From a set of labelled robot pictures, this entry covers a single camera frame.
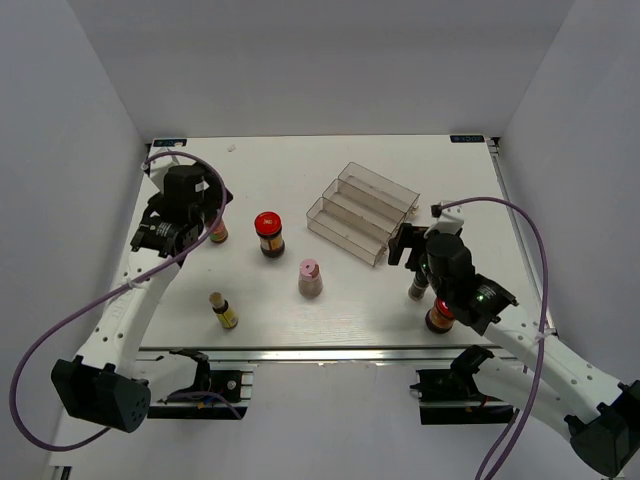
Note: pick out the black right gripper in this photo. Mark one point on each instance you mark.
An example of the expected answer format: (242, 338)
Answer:
(408, 236)

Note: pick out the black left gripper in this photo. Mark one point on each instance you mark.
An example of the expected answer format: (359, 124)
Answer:
(212, 194)

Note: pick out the yellow cap sauce bottle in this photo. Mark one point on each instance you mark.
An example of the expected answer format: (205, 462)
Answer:
(217, 229)

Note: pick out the red lid dark sauce jar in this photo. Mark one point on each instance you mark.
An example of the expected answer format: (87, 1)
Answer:
(268, 227)

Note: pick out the small yellow label bottle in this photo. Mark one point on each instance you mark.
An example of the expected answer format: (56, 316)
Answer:
(226, 316)

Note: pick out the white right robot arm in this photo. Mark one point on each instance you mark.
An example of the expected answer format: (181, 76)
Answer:
(595, 412)

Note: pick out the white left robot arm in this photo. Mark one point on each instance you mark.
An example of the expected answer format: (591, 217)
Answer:
(105, 383)

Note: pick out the black cap pepper shaker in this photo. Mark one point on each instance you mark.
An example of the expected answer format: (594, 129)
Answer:
(418, 286)

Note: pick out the left blue logo sticker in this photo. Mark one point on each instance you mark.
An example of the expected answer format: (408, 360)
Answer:
(169, 143)

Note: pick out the blue logo sticker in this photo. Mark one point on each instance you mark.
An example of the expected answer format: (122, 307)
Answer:
(169, 143)
(467, 138)

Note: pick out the red lid chili jar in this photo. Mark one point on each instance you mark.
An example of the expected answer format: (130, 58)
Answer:
(439, 319)

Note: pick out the clear tiered organizer rack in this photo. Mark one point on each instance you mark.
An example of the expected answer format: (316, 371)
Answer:
(360, 211)

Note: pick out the right blue logo sticker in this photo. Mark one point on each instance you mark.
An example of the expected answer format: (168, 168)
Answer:
(467, 138)

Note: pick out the pink cap spice shaker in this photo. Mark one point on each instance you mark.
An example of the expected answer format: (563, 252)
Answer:
(310, 283)

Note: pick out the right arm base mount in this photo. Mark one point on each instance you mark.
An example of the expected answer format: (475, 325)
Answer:
(450, 396)

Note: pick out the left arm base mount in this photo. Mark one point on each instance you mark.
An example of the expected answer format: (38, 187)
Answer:
(210, 387)

